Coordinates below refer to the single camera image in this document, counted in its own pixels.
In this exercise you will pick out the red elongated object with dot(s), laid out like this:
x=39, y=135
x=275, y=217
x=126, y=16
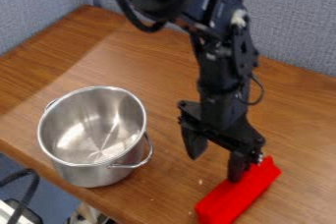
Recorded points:
x=231, y=198

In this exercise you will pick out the white patterned object under table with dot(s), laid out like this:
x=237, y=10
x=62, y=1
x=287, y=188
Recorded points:
x=89, y=215

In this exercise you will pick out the silver metal pot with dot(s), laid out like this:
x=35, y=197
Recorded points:
x=93, y=133

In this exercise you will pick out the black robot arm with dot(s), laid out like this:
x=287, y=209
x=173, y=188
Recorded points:
x=218, y=25

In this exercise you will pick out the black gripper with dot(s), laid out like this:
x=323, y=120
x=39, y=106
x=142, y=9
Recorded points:
x=218, y=119

